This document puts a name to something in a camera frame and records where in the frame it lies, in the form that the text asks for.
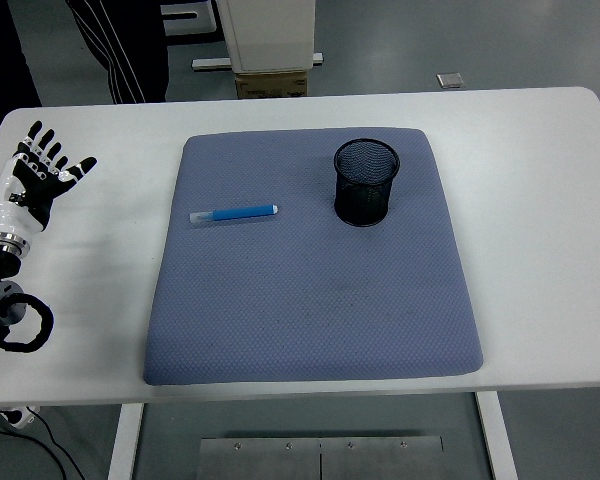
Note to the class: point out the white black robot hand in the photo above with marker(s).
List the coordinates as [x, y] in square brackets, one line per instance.
[10, 212]

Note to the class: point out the blue marker pen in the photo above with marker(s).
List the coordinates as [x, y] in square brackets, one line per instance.
[240, 213]

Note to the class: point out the black mesh pen holder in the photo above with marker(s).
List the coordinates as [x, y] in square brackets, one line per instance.
[362, 200]

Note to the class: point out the person in dark trousers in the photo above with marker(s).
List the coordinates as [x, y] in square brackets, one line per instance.
[5, 50]

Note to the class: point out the person in striped trousers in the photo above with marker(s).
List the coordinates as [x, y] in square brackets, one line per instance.
[125, 50]

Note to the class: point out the white power strip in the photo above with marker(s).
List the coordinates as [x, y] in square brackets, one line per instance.
[20, 417]

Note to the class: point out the silver base bar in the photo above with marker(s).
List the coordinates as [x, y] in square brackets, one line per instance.
[210, 63]

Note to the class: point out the white table leg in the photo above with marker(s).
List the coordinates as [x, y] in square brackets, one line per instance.
[125, 440]
[495, 435]

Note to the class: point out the white appliance with dark slot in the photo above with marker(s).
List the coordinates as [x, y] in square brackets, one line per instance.
[190, 17]

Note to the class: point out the brown cardboard box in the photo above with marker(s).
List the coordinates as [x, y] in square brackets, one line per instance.
[270, 85]

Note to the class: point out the blue-grey quilted mat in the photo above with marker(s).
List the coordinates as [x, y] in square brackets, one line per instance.
[310, 300]

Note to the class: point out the small grey floor plate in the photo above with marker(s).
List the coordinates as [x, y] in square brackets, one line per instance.
[450, 80]

